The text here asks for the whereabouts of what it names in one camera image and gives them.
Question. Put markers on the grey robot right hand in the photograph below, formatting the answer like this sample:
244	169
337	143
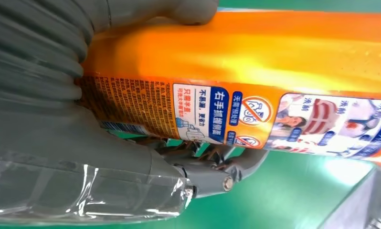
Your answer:
83	164

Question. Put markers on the grey machine base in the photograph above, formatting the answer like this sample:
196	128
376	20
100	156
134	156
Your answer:
361	205

